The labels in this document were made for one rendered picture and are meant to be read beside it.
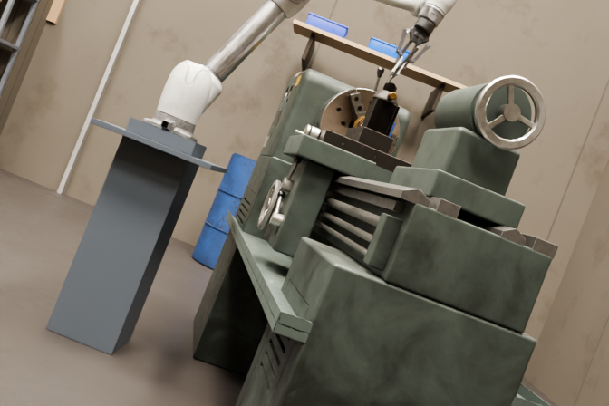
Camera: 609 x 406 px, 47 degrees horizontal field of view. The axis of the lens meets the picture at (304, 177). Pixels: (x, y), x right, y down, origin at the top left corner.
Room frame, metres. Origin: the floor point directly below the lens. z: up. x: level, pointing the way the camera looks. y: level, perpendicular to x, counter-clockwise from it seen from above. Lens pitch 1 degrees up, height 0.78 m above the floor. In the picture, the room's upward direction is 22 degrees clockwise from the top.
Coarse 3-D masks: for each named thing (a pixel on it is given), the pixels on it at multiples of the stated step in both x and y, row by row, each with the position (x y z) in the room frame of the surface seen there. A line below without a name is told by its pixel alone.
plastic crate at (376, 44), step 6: (372, 42) 5.36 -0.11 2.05; (378, 42) 5.36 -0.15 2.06; (384, 42) 5.36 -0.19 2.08; (372, 48) 5.36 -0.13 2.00; (378, 48) 5.36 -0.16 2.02; (384, 48) 5.36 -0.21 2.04; (390, 48) 5.36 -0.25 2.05; (396, 48) 5.36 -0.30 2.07; (390, 54) 5.36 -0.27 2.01; (396, 54) 5.36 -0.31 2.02; (408, 54) 5.36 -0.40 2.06; (402, 60) 5.36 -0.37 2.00
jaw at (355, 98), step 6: (348, 96) 2.64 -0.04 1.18; (354, 96) 2.60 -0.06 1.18; (360, 96) 2.61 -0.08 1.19; (354, 102) 2.61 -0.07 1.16; (360, 102) 2.61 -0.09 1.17; (354, 108) 2.59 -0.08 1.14; (360, 108) 2.60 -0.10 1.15; (354, 114) 2.61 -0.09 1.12; (360, 114) 2.57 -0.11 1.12; (354, 120) 2.63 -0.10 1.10
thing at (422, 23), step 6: (420, 18) 2.66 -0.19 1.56; (414, 24) 2.67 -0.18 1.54; (420, 24) 2.65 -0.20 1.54; (426, 24) 2.64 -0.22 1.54; (432, 24) 2.65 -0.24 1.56; (414, 30) 2.67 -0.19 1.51; (420, 30) 2.67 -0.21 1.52; (426, 30) 2.65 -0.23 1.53; (432, 30) 2.66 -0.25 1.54; (426, 36) 2.67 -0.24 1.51; (414, 42) 2.68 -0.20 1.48; (426, 42) 2.68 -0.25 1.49
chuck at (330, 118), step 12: (336, 96) 2.64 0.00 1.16; (324, 108) 2.64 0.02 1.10; (336, 108) 2.64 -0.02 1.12; (348, 108) 2.64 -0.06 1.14; (324, 120) 2.63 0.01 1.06; (336, 120) 2.64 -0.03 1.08; (348, 120) 2.65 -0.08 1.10; (396, 120) 2.67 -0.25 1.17; (336, 132) 2.64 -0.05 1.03; (396, 132) 2.68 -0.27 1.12
